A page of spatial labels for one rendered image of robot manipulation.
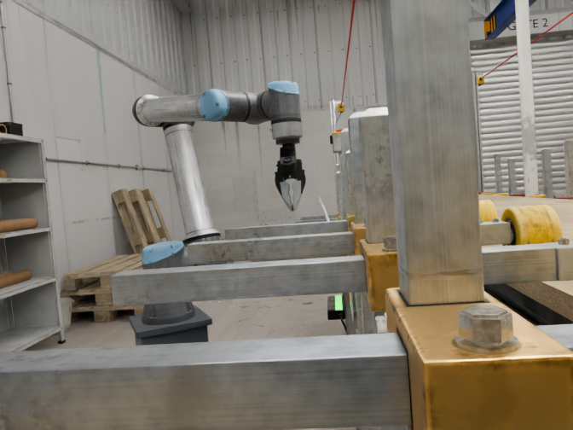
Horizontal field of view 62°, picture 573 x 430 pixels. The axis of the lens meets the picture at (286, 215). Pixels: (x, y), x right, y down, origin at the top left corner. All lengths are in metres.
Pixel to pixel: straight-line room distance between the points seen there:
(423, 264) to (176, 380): 0.12
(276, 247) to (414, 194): 0.49
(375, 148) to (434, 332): 0.31
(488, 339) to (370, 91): 8.94
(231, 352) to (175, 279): 0.26
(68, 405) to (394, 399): 0.14
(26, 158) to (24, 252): 0.72
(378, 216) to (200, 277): 0.18
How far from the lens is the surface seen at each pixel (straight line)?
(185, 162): 1.90
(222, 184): 9.14
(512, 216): 0.74
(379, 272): 0.42
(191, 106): 1.54
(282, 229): 0.95
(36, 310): 4.21
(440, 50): 0.24
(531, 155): 2.75
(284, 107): 1.41
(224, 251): 0.72
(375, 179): 0.48
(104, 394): 0.23
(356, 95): 9.07
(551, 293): 0.62
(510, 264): 0.48
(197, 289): 0.47
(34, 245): 4.13
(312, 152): 8.92
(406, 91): 0.24
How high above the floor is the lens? 1.03
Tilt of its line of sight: 3 degrees down
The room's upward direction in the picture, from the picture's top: 5 degrees counter-clockwise
